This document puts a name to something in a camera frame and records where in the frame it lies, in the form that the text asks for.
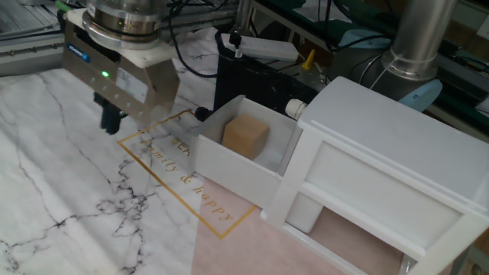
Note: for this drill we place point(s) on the black drawer knob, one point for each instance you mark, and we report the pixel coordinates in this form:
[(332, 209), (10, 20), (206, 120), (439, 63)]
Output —
[(202, 114)]

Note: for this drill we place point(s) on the white round knob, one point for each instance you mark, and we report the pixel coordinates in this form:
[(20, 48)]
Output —
[(295, 108)]

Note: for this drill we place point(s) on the light wooden cube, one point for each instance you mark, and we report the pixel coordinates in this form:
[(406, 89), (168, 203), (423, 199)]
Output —
[(244, 135)]

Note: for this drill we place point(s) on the white power strip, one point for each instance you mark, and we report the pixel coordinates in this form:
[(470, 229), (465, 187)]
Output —
[(263, 47)]

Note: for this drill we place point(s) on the silver UR5 robot arm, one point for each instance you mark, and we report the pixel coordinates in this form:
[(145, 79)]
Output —
[(412, 46)]

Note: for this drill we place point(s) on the marble pink black cloth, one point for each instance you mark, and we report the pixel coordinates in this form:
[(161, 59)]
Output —
[(76, 172)]

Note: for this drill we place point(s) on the silver Schunk gripper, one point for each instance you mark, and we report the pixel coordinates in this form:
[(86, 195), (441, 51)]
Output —
[(126, 84)]

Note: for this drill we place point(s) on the white drawer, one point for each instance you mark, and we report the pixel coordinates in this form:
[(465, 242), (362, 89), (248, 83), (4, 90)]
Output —
[(233, 172)]

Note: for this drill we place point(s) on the black power plug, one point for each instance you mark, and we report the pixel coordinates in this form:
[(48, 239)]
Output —
[(235, 40)]

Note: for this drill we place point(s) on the yellow plastic clip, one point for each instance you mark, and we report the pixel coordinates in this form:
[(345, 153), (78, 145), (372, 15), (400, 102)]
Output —
[(308, 60)]

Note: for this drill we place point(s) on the white drawer cabinet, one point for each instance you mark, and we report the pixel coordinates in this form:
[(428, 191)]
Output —
[(382, 153)]

